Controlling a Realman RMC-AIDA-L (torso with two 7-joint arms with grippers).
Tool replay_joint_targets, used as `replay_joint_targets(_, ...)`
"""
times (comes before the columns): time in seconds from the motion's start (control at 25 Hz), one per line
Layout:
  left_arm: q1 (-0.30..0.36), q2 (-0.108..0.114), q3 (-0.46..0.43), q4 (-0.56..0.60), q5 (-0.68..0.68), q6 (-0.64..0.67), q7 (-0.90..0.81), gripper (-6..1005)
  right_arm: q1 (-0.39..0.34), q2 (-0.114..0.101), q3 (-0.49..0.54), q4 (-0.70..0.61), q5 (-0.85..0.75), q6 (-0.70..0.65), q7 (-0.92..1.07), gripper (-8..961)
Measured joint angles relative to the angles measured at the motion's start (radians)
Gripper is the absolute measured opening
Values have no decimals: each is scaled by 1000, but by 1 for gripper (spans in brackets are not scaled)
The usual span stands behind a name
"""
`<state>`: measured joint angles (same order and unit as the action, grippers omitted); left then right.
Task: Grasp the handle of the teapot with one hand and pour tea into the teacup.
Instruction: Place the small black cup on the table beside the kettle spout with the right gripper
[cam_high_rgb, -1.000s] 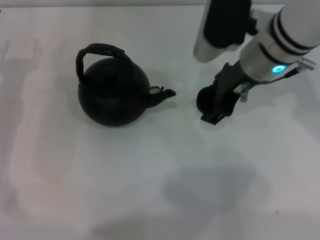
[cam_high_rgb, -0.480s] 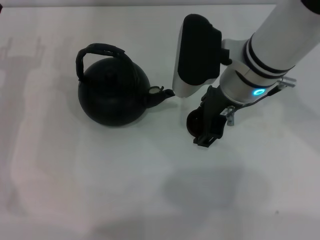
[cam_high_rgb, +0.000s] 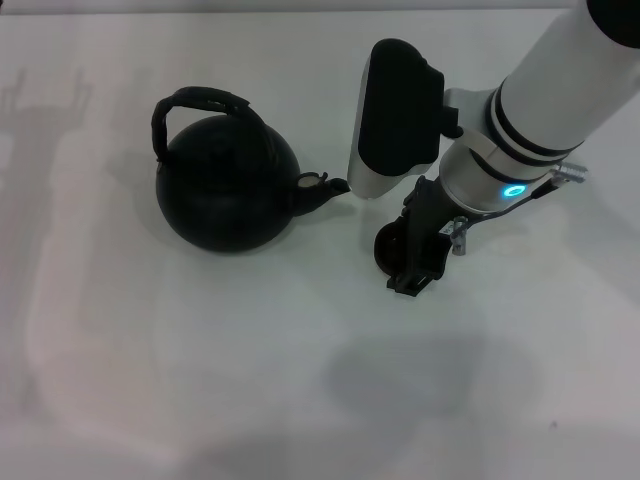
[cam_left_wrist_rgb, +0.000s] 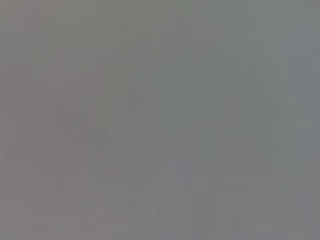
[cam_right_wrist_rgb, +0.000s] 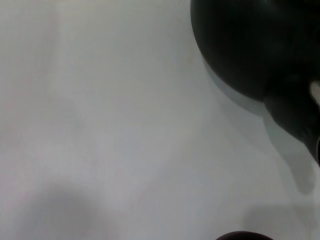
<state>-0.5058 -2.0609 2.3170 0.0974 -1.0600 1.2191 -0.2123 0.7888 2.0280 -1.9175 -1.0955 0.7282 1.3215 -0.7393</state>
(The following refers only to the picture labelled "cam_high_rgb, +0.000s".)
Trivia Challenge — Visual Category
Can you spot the small dark teacup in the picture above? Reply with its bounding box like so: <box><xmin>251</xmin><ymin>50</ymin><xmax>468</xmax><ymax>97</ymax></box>
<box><xmin>373</xmin><ymin>222</ymin><xmax>417</xmax><ymax>279</ymax></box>

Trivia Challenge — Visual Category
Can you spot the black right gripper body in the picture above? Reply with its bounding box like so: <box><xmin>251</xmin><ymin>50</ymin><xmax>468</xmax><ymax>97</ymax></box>
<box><xmin>401</xmin><ymin>173</ymin><xmax>485</xmax><ymax>251</ymax></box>

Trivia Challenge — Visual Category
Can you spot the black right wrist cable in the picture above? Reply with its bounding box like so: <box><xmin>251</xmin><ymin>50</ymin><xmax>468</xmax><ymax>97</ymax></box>
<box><xmin>447</xmin><ymin>160</ymin><xmax>590</xmax><ymax>257</ymax></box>

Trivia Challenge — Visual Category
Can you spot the black round teapot with handle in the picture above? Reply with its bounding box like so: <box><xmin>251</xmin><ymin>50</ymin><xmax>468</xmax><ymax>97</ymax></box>
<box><xmin>150</xmin><ymin>85</ymin><xmax>351</xmax><ymax>256</ymax></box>

